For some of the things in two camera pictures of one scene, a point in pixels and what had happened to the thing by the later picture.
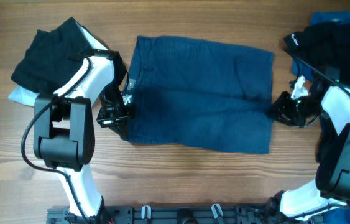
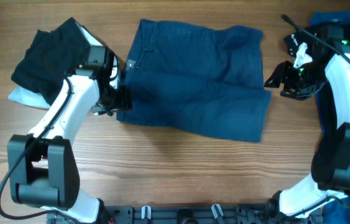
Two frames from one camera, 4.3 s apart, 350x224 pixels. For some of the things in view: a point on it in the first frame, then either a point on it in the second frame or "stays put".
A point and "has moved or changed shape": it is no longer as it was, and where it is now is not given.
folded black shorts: x=51 y=57 stays put
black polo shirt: x=344 y=51 stays put
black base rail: x=182 y=214 stays put
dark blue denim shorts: x=194 y=94 has moved or changed shape
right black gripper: x=280 y=109 to x=281 y=75
